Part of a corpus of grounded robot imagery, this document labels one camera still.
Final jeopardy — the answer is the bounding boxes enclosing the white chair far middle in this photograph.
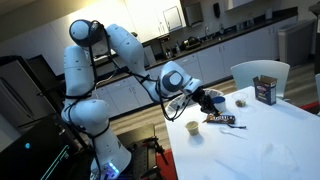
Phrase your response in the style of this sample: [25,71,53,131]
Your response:
[230,60,290,99]

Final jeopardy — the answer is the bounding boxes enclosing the blue Barilla pasta box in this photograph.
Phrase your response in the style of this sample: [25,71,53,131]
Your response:
[253,75,277,105]

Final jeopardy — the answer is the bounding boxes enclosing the black equipment cart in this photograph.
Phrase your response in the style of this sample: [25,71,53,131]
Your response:
[0,113,168,180]

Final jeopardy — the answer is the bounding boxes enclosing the white mug blue inside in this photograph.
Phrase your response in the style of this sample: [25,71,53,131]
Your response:
[212,96,226,112]

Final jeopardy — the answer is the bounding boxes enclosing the white kitchen cabinets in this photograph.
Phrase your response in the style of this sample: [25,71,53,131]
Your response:
[98,16,297,117]

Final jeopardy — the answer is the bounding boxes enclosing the clear plastic bag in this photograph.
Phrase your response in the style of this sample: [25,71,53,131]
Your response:
[260,143,302,180]

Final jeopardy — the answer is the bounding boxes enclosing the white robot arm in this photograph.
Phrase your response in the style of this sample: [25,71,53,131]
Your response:
[61,19,220,180]

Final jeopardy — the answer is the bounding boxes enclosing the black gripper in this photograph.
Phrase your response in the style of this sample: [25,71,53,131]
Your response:
[192,87,219,115]

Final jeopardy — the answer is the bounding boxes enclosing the clear cup with grains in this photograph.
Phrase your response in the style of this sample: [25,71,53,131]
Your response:
[185,121,199,136]

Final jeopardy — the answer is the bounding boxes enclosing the white plastic spoon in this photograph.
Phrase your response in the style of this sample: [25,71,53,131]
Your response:
[219,127,246,139]

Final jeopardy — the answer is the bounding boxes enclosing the stainless steel refrigerator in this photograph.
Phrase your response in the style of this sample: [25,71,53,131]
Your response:
[0,55,55,129]

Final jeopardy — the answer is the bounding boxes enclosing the brown M&M's candy box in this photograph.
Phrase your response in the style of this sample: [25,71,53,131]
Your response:
[206,115,235,124]

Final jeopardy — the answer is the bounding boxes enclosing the clear cup with candies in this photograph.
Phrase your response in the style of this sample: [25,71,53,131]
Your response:
[232,92,248,107]

